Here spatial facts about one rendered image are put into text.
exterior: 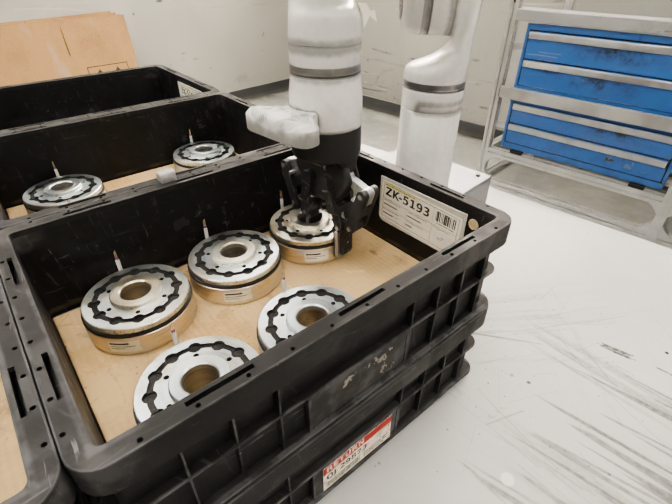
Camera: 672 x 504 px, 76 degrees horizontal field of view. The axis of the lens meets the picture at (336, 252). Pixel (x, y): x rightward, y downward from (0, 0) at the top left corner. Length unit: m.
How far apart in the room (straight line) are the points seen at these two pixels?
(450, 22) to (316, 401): 0.50
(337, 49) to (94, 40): 3.15
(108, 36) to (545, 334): 3.29
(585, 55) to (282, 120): 1.90
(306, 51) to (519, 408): 0.45
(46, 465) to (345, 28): 0.38
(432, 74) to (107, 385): 0.54
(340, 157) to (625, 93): 1.84
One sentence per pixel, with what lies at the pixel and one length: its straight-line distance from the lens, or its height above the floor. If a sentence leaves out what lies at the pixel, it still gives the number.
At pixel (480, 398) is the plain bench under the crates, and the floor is 0.70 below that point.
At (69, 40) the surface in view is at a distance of 3.48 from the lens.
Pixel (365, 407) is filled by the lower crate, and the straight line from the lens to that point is 0.41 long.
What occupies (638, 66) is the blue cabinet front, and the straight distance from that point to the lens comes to 2.18.
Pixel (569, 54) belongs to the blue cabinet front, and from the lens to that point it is 2.24.
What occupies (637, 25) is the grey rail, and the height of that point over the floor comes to 0.91.
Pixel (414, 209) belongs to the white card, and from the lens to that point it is 0.51.
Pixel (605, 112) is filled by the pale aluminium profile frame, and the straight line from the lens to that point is 2.19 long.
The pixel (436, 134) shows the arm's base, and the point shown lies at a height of 0.92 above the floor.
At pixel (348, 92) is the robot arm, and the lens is 0.44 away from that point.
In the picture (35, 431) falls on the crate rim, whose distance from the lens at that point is 0.30.
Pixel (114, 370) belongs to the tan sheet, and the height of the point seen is 0.83.
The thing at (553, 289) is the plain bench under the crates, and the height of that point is 0.70.
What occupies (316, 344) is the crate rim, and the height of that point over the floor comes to 0.93.
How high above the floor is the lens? 1.14
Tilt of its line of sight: 35 degrees down
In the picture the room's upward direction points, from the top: straight up
